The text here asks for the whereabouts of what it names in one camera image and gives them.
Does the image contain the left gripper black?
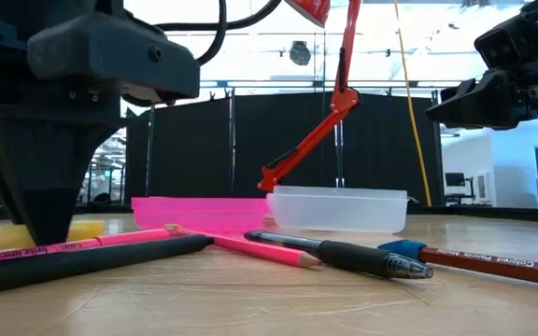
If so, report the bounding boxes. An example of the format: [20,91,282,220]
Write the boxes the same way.
[0,11,201,246]

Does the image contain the yellow highlighter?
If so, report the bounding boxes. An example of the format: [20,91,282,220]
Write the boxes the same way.
[0,219,106,253]

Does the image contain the black ballpoint pen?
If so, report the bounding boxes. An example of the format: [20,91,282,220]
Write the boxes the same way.
[0,233,215,298]
[243,230,434,280]

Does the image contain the pink highlighter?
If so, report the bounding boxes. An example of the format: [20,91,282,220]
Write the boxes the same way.
[0,227,175,266]

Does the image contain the brown pencil with blue cap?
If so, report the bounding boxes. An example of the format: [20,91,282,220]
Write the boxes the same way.
[377,239,538,289]

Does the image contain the pink pencil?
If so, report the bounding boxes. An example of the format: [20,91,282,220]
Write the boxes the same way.
[164,223,324,269]

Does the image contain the clear plastic supply box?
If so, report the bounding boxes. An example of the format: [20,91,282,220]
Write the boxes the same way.
[266,185,410,234]

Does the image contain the black computer monitor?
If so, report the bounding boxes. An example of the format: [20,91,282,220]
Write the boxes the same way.
[445,172,467,189]

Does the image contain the red desk lamp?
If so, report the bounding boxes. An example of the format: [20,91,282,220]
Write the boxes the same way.
[257,0,362,193]

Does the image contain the black room divider panel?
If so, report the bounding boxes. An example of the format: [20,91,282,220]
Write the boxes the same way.
[126,91,443,206]

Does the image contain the pink perforated plastic lid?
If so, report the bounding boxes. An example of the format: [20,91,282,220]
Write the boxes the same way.
[131,196,269,234]

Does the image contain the dark round hanging fixture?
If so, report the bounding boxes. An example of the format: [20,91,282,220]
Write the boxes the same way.
[289,40,312,66]

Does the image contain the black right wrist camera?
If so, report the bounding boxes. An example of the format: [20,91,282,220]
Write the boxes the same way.
[473,16,538,71]

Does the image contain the yellow cable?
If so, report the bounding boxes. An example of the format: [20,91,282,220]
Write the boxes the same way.
[393,0,432,207]

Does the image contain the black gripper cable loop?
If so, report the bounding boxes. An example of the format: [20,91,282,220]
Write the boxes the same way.
[154,0,283,66]

